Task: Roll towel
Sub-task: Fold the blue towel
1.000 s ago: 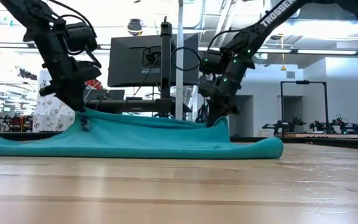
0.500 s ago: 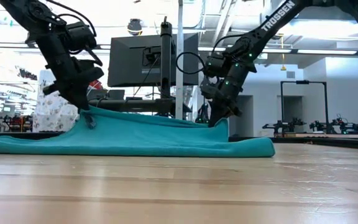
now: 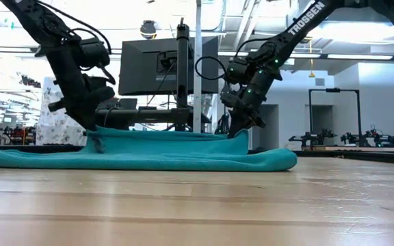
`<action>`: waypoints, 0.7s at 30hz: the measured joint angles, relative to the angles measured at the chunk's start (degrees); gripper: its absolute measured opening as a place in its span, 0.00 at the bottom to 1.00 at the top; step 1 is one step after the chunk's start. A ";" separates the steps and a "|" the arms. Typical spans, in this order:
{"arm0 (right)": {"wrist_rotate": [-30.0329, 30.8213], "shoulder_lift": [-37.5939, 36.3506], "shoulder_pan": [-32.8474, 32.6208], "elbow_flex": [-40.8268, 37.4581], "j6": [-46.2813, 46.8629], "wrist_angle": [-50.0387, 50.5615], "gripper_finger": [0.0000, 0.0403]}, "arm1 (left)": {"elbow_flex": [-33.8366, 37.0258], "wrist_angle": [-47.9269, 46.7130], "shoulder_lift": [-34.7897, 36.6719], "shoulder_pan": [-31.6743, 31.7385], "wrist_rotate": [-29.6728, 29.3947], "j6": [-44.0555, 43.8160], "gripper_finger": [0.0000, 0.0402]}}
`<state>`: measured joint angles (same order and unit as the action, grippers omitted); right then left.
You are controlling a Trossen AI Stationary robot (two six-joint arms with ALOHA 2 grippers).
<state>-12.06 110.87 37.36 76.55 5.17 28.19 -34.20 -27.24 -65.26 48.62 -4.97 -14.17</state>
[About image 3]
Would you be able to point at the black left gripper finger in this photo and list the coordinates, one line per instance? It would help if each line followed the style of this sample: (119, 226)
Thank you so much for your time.
(97, 141)

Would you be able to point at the teal terry towel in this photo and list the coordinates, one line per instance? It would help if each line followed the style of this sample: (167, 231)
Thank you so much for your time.
(169, 153)

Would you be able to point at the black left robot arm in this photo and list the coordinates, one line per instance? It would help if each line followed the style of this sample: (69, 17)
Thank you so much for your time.
(46, 34)

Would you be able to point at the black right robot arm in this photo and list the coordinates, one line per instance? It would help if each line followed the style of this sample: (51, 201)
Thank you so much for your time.
(303, 25)

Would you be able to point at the background black robot arm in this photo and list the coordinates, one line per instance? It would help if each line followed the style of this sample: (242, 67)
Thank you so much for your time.
(222, 126)

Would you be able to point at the black power brick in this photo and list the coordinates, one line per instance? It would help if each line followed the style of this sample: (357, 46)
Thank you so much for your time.
(128, 104)

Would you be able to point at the white floral cloth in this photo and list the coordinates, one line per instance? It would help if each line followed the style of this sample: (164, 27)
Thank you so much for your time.
(56, 126)

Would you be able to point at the grey desk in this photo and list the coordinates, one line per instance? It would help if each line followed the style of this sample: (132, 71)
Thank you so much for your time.
(149, 115)

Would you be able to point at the black computer monitor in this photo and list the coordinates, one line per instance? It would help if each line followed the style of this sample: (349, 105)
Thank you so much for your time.
(142, 68)

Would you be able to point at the black monitor stand pole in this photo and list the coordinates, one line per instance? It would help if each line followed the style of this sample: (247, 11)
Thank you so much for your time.
(182, 68)

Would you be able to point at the black ceiling spotlight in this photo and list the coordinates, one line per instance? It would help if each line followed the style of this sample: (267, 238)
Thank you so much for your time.
(148, 30)

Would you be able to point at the background robot workstation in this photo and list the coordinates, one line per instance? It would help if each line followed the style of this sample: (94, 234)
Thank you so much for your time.
(354, 140)

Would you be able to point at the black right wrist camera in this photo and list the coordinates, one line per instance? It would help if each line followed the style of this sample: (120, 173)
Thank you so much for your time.
(238, 70)

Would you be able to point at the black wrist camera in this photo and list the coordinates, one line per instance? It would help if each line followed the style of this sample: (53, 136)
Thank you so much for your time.
(238, 70)
(94, 53)

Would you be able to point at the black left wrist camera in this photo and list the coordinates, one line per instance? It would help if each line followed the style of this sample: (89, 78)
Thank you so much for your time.
(94, 53)

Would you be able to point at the white vertical post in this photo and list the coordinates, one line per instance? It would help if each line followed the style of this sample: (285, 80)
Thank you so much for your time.
(197, 102)

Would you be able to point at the black background stand frame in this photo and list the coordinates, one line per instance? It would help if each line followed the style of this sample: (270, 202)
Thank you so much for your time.
(334, 90)

